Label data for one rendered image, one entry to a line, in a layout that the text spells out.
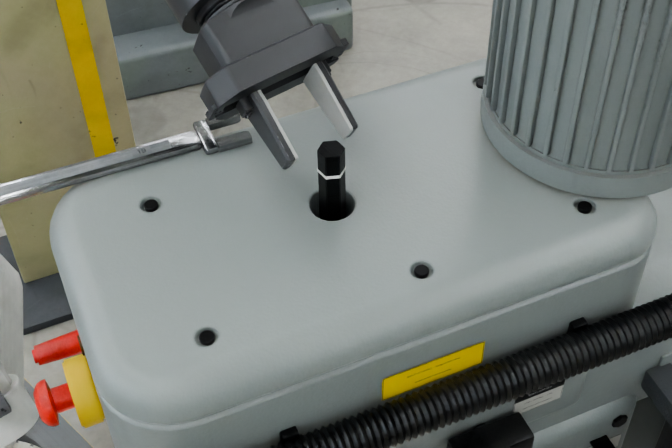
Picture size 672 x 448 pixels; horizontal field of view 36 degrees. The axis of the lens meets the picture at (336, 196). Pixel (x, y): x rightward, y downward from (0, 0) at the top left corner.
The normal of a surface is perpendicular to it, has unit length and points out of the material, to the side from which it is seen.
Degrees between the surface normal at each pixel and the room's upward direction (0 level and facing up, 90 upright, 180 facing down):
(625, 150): 90
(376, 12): 0
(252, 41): 30
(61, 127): 90
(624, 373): 90
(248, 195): 0
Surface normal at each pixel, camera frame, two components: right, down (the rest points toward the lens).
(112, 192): -0.01, -0.70
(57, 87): 0.40, 0.65
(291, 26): 0.29, -0.32
